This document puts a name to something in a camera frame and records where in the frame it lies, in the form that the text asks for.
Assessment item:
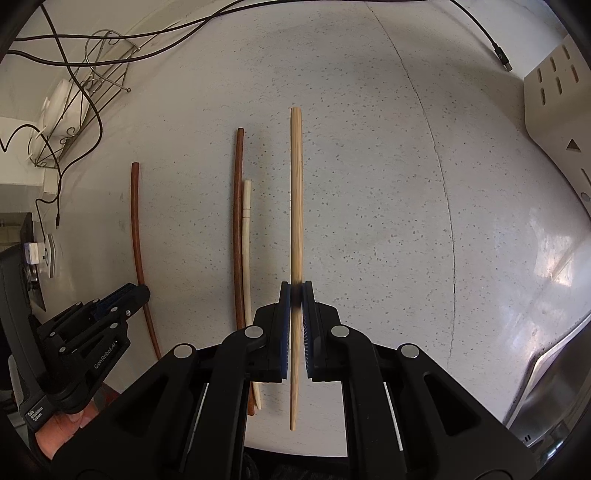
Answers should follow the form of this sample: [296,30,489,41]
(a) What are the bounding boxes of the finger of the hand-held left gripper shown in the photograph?
[115,285,151,325]
[90,284,139,320]

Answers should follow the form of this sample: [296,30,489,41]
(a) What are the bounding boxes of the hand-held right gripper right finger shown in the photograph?
[301,281,542,480]

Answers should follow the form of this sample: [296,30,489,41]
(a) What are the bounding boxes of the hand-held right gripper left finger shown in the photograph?
[51,281,294,480]

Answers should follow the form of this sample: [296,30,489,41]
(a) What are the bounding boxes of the cream grooved chopstick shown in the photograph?
[241,179,264,411]

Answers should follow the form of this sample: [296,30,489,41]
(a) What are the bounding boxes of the brown chopstick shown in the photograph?
[130,161,162,361]
[232,128,257,416]

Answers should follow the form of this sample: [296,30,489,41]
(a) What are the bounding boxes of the tan bamboo chopstick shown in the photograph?
[288,107,304,432]

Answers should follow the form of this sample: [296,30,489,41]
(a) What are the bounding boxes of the cream plastic utensil holder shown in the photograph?
[522,44,591,208]

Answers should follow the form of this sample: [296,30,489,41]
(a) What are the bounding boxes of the person's left hand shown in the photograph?
[36,400,105,462]

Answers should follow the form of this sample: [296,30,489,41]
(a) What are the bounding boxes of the small white square device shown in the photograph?
[41,233,58,278]

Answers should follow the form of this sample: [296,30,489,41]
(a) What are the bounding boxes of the dark grey appliance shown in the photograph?
[0,212,47,324]

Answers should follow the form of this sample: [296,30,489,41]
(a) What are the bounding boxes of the white lidded ceramic bowl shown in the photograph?
[39,78,93,139]
[28,131,54,160]

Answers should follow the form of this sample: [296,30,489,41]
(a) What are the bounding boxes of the stainless steel sink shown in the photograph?
[503,314,591,462]

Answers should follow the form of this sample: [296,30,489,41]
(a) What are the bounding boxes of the metal wire rack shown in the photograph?
[28,28,132,169]

